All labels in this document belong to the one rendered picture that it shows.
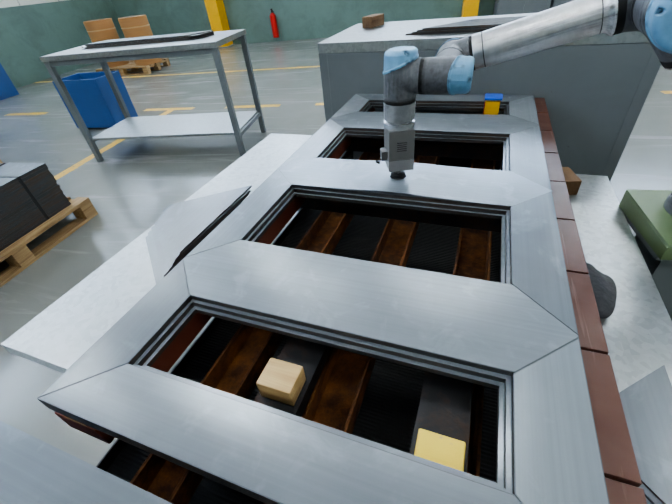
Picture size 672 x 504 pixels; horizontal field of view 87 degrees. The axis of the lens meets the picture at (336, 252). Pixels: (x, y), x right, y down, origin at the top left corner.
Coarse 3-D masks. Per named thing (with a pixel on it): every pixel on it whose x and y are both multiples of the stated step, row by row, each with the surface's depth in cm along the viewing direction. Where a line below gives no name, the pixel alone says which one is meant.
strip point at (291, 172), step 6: (300, 162) 110; (306, 162) 109; (282, 168) 108; (288, 168) 107; (294, 168) 107; (300, 168) 106; (288, 174) 104; (294, 174) 104; (288, 180) 101; (294, 180) 101
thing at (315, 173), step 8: (320, 160) 110; (328, 160) 109; (336, 160) 108; (312, 168) 106; (320, 168) 105; (328, 168) 105; (304, 176) 102; (312, 176) 101; (320, 176) 101; (296, 184) 98; (304, 184) 98; (312, 184) 98
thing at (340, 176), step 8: (344, 160) 108; (352, 160) 107; (360, 160) 107; (336, 168) 104; (344, 168) 103; (352, 168) 103; (328, 176) 101; (336, 176) 100; (344, 176) 99; (352, 176) 99; (320, 184) 97; (328, 184) 97; (336, 184) 96; (344, 184) 96
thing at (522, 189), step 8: (512, 176) 91; (520, 176) 91; (512, 184) 88; (520, 184) 88; (528, 184) 87; (536, 184) 87; (512, 192) 85; (520, 192) 85; (528, 192) 85; (536, 192) 84; (512, 200) 82; (520, 200) 82
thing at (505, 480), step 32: (352, 128) 130; (288, 192) 98; (320, 192) 96; (352, 192) 93; (384, 192) 91; (256, 224) 85; (256, 320) 63; (288, 320) 61; (160, 352) 60; (352, 352) 57; (384, 352) 56; (416, 352) 54; (192, 384) 53; (480, 384) 51; (512, 384) 48; (288, 416) 48; (512, 416) 45; (384, 448) 44; (512, 448) 42; (224, 480) 42; (480, 480) 40; (512, 480) 40
